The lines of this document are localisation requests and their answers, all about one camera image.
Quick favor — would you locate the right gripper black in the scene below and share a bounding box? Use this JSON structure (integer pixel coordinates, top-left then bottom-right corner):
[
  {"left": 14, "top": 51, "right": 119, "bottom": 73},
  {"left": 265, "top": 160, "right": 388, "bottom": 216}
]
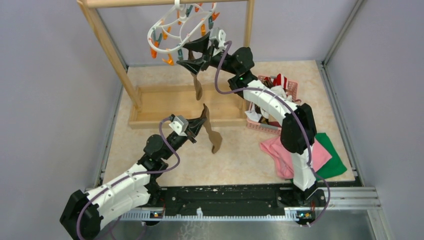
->
[{"left": 176, "top": 33, "right": 238, "bottom": 77}]

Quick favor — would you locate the brown sock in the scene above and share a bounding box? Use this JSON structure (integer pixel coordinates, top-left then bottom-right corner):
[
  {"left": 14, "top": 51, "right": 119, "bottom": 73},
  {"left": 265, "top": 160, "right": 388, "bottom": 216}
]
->
[
  {"left": 188, "top": 50, "right": 203, "bottom": 101},
  {"left": 201, "top": 103, "right": 223, "bottom": 154}
]

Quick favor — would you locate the white round clip hanger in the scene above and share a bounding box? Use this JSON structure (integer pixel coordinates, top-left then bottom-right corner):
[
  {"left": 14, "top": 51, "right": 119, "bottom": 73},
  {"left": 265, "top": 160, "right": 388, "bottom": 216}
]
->
[{"left": 147, "top": 0, "right": 220, "bottom": 66}]

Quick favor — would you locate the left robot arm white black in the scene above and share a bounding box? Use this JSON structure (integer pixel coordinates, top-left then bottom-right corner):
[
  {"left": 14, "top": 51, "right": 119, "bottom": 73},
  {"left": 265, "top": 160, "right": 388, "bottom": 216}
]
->
[{"left": 59, "top": 114, "right": 208, "bottom": 240}]

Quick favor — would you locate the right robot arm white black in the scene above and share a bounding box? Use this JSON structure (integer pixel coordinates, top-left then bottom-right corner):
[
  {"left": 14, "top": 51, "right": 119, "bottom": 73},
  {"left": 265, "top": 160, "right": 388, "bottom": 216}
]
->
[{"left": 177, "top": 35, "right": 318, "bottom": 206}]

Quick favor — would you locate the wooden clothes rack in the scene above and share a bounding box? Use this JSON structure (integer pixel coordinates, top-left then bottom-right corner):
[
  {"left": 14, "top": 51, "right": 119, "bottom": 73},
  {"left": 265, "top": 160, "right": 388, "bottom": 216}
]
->
[{"left": 78, "top": 0, "right": 246, "bottom": 129}]

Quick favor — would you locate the red white striped sock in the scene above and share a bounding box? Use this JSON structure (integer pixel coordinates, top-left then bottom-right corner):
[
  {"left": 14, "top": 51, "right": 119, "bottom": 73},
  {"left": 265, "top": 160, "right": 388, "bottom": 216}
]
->
[{"left": 272, "top": 73, "right": 289, "bottom": 90}]

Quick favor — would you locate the pink cloth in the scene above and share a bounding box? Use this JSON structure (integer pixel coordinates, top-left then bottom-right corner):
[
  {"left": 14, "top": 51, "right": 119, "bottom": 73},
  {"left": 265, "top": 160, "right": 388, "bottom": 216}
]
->
[{"left": 259, "top": 135, "right": 333, "bottom": 180}]

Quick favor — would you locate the pink plastic basket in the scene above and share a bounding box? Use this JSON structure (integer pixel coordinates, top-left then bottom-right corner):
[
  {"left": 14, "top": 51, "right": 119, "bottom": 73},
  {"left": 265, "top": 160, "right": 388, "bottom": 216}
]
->
[{"left": 246, "top": 75, "right": 302, "bottom": 135}]

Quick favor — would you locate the green cloth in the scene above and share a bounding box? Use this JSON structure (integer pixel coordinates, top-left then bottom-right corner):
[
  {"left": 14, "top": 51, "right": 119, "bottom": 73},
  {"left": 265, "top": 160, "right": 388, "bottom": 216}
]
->
[{"left": 312, "top": 133, "right": 348, "bottom": 179}]

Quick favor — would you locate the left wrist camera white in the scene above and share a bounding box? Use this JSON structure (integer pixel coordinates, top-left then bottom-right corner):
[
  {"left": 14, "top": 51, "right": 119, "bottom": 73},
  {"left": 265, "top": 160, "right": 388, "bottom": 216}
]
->
[{"left": 169, "top": 115, "right": 189, "bottom": 137}]

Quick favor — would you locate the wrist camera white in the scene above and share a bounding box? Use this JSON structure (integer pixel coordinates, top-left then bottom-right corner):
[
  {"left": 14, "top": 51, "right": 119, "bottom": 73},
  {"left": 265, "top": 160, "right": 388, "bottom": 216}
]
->
[
  {"left": 169, "top": 115, "right": 189, "bottom": 137},
  {"left": 209, "top": 27, "right": 226, "bottom": 49}
]

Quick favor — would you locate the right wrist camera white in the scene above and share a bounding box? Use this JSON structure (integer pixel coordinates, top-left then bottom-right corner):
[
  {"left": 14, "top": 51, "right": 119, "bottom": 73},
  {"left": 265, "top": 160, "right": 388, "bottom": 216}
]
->
[{"left": 209, "top": 27, "right": 226, "bottom": 49}]

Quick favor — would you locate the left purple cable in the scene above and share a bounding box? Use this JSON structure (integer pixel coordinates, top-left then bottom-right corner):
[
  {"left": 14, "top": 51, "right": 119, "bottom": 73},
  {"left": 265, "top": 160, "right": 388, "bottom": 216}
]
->
[{"left": 76, "top": 115, "right": 181, "bottom": 240}]

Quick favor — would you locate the purple cable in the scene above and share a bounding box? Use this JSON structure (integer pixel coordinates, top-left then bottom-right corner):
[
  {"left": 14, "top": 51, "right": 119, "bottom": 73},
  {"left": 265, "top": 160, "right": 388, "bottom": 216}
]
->
[
  {"left": 76, "top": 115, "right": 181, "bottom": 240},
  {"left": 214, "top": 40, "right": 331, "bottom": 227}
]

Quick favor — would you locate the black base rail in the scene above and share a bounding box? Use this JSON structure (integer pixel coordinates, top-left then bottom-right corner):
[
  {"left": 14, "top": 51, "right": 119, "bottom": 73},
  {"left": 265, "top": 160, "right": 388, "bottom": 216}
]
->
[{"left": 138, "top": 183, "right": 328, "bottom": 225}]

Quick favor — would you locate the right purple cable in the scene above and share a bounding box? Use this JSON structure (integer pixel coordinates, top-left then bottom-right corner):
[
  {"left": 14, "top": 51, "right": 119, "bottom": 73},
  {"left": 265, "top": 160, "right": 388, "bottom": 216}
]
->
[{"left": 214, "top": 40, "right": 331, "bottom": 227}]

